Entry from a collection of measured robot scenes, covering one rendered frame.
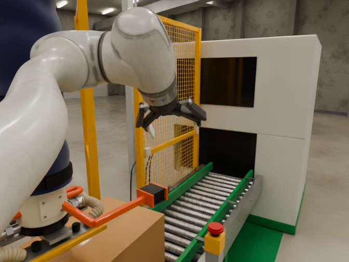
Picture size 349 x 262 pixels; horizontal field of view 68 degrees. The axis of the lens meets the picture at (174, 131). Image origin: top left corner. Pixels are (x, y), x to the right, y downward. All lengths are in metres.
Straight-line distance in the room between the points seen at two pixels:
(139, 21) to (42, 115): 0.28
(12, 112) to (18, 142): 0.03
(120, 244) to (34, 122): 1.05
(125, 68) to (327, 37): 11.71
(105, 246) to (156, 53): 0.93
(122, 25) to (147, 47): 0.05
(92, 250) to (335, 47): 11.42
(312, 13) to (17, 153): 12.38
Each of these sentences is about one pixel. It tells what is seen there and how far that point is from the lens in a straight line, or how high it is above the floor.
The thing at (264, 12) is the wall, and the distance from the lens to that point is 13.56.
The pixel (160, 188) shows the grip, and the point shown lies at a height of 1.23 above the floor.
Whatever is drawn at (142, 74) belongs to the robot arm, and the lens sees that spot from 0.50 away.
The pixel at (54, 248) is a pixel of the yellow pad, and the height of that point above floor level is 1.10.
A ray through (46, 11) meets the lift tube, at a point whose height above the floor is 1.84.
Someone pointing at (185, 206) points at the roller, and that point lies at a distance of 2.34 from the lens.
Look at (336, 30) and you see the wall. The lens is 12.01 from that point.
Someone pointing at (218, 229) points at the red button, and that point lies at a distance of 1.15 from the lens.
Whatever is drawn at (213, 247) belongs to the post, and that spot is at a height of 0.96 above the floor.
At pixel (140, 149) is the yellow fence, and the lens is 2.09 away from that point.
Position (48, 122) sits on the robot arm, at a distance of 0.23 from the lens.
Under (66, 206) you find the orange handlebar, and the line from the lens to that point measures 1.00.
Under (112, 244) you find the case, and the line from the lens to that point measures 1.24.
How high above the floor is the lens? 1.67
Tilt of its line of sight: 13 degrees down
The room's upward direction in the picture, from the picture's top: straight up
